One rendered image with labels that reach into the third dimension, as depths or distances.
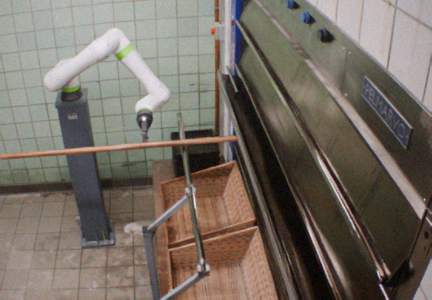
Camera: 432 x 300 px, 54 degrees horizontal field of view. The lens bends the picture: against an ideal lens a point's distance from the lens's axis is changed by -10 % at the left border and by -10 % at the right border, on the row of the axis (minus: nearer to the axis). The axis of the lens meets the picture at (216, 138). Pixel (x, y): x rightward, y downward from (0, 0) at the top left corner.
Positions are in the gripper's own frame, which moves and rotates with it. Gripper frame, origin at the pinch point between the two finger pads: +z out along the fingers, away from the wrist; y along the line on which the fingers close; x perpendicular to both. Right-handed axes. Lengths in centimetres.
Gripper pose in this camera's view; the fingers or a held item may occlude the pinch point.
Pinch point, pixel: (144, 139)
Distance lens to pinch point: 243.5
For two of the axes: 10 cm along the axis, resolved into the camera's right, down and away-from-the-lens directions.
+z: 1.4, 5.2, -8.4
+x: -9.9, 0.7, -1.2
